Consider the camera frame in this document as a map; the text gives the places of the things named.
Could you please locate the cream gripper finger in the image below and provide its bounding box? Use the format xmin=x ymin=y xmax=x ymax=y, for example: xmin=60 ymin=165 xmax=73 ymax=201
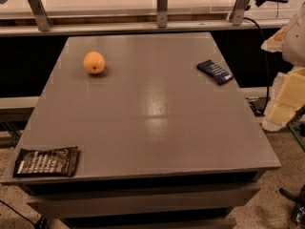
xmin=262 ymin=66 xmax=305 ymax=132
xmin=261 ymin=27 xmax=286 ymax=52

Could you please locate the orange fruit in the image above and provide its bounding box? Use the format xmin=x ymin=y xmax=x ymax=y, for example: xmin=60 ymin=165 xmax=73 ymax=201
xmin=83 ymin=52 xmax=106 ymax=74

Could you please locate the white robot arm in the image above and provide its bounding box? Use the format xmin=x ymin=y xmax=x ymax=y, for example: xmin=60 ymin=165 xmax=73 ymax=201
xmin=261 ymin=5 xmax=305 ymax=132

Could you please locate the black rxbar chocolate packet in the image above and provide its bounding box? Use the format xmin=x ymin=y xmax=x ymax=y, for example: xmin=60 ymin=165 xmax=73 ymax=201
xmin=12 ymin=146 xmax=78 ymax=177

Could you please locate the green stand leg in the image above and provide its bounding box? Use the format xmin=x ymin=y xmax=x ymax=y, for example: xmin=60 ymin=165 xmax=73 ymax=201
xmin=286 ymin=105 xmax=305 ymax=153

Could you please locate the blue snack bar wrapper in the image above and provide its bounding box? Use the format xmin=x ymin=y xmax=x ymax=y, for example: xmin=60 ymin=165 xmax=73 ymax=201
xmin=196 ymin=60 xmax=234 ymax=85

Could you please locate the grey table with drawers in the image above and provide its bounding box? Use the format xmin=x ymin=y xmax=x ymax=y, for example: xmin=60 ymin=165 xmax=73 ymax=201
xmin=2 ymin=32 xmax=280 ymax=229

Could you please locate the black power cable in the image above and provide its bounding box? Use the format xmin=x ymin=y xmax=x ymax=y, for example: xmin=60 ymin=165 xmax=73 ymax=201
xmin=243 ymin=16 xmax=271 ymax=116

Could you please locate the right metal bracket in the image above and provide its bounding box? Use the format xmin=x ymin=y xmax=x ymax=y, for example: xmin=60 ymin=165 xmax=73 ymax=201
xmin=229 ymin=0 xmax=249 ymax=26

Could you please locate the metal bracket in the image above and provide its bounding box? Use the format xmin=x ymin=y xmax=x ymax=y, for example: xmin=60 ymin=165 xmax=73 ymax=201
xmin=28 ymin=0 xmax=51 ymax=31
xmin=229 ymin=0 xmax=249 ymax=26
xmin=157 ymin=0 xmax=168 ymax=28

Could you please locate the middle metal bracket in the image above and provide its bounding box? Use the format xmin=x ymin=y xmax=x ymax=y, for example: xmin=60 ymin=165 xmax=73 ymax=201
xmin=157 ymin=0 xmax=168 ymax=28

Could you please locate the left metal bracket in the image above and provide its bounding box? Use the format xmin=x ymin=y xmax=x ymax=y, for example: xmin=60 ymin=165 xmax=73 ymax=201
xmin=28 ymin=0 xmax=51 ymax=31

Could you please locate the grey counter shelf rail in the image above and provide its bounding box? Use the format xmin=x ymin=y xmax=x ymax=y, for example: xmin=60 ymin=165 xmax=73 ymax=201
xmin=0 ymin=8 xmax=289 ymax=37

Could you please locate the black floor cable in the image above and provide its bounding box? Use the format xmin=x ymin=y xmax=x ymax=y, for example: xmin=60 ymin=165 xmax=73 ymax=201
xmin=0 ymin=199 xmax=51 ymax=229

